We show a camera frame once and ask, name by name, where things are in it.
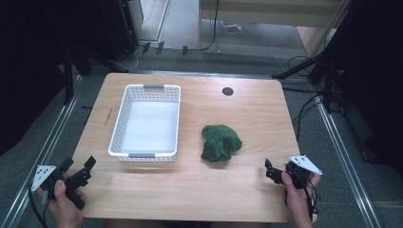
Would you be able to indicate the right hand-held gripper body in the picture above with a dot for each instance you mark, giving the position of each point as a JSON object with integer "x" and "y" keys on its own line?
{"x": 304, "y": 164}

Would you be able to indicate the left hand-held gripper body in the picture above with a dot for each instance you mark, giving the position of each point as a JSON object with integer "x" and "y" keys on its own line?
{"x": 44, "y": 175}

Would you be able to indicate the dark green cloth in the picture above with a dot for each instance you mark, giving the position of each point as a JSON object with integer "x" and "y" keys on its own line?
{"x": 220, "y": 142}

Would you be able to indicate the white plastic basket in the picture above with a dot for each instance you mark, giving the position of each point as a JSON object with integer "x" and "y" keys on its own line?
{"x": 149, "y": 126}

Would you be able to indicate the person's right hand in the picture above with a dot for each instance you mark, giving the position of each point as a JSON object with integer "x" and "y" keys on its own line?
{"x": 299, "y": 205}

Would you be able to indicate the person's left hand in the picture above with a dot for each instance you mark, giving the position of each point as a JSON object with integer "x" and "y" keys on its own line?
{"x": 63, "y": 212}

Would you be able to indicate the black round table grommet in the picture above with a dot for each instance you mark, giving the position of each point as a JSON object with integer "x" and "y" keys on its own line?
{"x": 227, "y": 91}

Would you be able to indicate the black metal stand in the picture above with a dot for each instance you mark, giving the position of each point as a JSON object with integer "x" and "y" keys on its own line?
{"x": 68, "y": 76}

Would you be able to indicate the black tripod stand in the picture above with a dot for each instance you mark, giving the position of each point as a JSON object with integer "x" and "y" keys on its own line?
{"x": 316, "y": 66}

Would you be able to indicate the black curtain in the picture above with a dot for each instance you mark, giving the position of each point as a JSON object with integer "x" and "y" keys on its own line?
{"x": 374, "y": 79}
{"x": 31, "y": 63}

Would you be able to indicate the black cabinet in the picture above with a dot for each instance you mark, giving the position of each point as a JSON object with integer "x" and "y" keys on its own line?
{"x": 118, "y": 28}

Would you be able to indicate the booklet with red stripe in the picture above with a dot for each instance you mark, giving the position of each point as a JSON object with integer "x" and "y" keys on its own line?
{"x": 232, "y": 27}

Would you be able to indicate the light wooden bench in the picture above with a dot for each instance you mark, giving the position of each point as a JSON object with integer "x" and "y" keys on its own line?
{"x": 269, "y": 11}

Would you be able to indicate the metal floor rail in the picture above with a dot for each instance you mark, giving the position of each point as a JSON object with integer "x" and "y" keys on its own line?
{"x": 345, "y": 158}
{"x": 206, "y": 74}
{"x": 41, "y": 152}

